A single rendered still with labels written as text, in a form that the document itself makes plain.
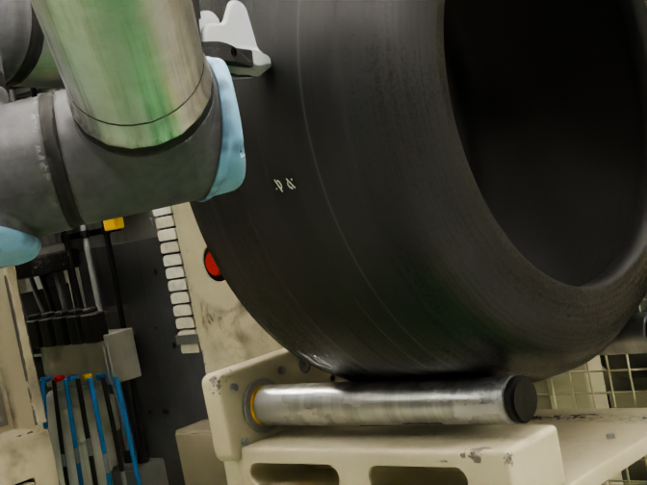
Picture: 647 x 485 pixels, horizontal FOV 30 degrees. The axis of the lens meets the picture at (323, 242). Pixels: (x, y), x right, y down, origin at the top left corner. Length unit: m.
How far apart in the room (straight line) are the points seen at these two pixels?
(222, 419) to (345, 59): 0.47
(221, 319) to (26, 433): 0.28
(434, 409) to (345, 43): 0.37
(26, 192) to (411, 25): 0.40
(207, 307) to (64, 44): 0.83
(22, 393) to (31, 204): 0.78
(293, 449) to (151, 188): 0.55
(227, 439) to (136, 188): 0.58
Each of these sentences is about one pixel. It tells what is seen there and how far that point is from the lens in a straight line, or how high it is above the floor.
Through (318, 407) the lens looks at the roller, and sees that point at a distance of 1.26.
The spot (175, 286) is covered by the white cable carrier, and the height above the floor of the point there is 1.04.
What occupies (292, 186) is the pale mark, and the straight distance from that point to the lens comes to 1.05.
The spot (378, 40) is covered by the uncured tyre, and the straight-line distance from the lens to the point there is 1.02.
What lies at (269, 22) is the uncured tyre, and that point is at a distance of 1.07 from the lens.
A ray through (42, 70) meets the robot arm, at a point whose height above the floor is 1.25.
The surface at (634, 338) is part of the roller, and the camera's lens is 1.36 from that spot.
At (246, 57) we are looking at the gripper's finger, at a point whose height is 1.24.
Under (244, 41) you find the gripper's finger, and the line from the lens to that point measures 1.02.
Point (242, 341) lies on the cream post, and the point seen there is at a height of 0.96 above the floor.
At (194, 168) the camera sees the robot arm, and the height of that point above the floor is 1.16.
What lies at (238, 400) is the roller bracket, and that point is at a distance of 1.33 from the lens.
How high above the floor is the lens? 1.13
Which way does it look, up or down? 3 degrees down
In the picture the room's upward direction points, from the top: 11 degrees counter-clockwise
